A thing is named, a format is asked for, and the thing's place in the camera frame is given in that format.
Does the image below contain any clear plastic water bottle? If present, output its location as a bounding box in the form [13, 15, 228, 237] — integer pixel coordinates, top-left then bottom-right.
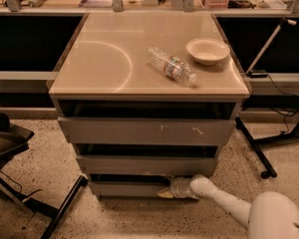
[147, 46, 197, 86]

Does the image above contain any black stand left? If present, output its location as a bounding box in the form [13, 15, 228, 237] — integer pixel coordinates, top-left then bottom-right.
[0, 112, 90, 239]

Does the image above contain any white bowl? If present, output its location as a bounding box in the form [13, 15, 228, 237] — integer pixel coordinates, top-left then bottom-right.
[186, 38, 230, 66]

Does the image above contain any black stand right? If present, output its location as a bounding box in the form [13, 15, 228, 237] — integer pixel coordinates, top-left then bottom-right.
[235, 117, 299, 179]

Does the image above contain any black stand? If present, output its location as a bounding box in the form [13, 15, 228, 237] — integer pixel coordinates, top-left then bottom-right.
[235, 117, 299, 179]
[0, 112, 90, 239]

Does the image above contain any grey top drawer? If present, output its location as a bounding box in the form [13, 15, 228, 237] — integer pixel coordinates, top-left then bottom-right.
[58, 118, 234, 145]

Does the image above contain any grey middle drawer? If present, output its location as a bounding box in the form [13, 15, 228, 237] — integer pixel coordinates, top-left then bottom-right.
[77, 155, 217, 176]

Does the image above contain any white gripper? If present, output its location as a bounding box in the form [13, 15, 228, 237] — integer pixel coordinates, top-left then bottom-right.
[156, 177, 196, 199]

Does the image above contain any grey bottom drawer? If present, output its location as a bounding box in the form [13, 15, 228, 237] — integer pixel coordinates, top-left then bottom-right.
[88, 180, 209, 199]

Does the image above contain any grey drawer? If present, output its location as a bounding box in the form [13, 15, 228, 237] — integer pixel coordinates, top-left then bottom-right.
[58, 118, 234, 145]
[88, 180, 209, 199]
[77, 155, 217, 176]

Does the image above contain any grey drawer cabinet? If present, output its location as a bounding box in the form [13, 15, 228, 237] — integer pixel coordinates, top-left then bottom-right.
[49, 11, 249, 185]

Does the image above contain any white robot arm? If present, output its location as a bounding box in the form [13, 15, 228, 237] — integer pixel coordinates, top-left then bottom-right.
[156, 174, 299, 239]

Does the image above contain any white rod with black base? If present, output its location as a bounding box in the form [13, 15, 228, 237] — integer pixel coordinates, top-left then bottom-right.
[245, 18, 297, 77]

